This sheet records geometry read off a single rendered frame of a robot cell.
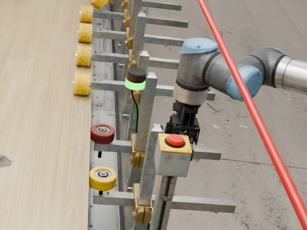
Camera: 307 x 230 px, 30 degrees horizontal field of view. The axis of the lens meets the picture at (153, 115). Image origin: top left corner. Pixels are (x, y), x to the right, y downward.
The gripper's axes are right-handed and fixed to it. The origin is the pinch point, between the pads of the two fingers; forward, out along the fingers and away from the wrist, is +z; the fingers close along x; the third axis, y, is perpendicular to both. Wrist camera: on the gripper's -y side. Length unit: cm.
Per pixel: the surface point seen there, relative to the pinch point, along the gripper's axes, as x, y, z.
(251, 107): -15, 92, -66
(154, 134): -8.5, 6.3, -10.4
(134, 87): -12.8, -17.5, -12.0
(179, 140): -7.0, 31.6, -24.6
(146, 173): -8.6, 6.3, 2.7
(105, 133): -19.4, -22.7, 8.1
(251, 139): 90, -178, 99
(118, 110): -11, -75, 29
